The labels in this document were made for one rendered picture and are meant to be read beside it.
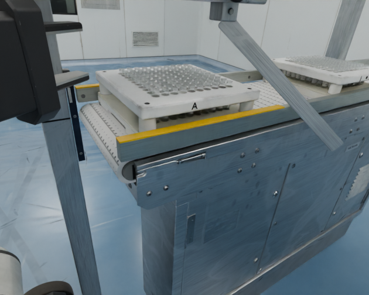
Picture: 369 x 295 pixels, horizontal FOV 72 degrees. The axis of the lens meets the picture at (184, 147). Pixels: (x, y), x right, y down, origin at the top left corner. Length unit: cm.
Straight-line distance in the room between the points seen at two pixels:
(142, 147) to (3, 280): 40
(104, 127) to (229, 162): 25
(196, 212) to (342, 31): 95
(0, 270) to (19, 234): 102
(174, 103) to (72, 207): 47
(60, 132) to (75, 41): 481
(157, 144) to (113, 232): 118
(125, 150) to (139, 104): 7
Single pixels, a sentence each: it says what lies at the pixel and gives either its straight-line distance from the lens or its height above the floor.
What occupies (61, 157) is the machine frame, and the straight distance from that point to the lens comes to 68.
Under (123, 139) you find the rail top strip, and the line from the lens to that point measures 36.
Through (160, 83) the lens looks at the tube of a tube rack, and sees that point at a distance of 48.
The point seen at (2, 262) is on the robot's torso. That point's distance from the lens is 68.
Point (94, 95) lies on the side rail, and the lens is 61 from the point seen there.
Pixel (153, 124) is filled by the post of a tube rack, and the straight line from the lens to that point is 39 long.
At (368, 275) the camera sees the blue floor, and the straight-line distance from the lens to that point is 167.
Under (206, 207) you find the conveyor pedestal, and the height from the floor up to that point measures 69.
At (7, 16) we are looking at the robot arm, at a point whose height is 110.
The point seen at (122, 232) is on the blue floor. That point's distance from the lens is 152.
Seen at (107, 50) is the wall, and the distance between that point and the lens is 556.
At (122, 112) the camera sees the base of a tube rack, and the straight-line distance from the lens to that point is 49.
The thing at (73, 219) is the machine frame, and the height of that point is 58.
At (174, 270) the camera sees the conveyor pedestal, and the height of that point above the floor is 52.
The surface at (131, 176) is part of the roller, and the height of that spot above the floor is 88.
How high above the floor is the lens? 111
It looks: 29 degrees down
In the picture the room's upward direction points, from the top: 4 degrees clockwise
